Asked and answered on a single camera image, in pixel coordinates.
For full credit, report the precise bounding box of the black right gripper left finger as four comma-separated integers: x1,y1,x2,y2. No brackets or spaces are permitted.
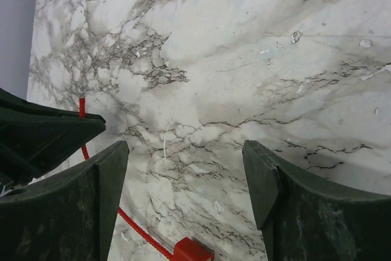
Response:
1,141,129,260

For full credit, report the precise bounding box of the red padlock with cable shackle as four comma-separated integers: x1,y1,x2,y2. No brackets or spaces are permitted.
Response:
78,91,215,261

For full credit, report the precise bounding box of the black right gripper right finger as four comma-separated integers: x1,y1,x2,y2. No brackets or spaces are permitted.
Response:
243,141,390,260

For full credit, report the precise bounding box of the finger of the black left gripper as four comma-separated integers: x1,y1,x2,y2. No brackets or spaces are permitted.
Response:
1,90,106,186

